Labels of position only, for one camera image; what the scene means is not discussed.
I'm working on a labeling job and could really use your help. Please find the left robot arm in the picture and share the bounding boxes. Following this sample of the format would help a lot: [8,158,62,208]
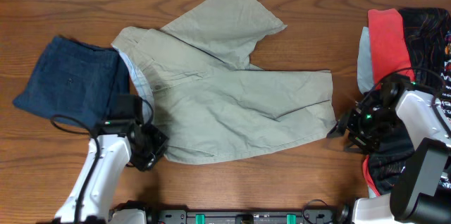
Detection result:
[52,118,168,223]

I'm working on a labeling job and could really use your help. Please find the khaki cargo shorts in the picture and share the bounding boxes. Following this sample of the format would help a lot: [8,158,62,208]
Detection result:
[112,0,335,165]

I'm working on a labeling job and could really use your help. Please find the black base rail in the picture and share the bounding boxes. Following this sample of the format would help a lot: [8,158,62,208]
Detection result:
[109,199,352,224]

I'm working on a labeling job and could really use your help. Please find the red garment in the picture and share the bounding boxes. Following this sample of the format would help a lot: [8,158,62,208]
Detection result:
[362,9,413,197]

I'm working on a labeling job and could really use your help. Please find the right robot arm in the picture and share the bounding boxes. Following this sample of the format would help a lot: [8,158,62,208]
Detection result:
[328,74,450,223]

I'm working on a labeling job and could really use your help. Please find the black printed shirt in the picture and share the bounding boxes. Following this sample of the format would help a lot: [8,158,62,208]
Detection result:
[363,8,450,196]

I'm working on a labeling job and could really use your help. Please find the light blue garment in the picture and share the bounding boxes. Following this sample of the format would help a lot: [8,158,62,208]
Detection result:
[357,27,374,94]

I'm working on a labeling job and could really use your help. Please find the folded navy blue shorts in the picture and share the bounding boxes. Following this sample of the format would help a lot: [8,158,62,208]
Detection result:
[13,36,130,128]

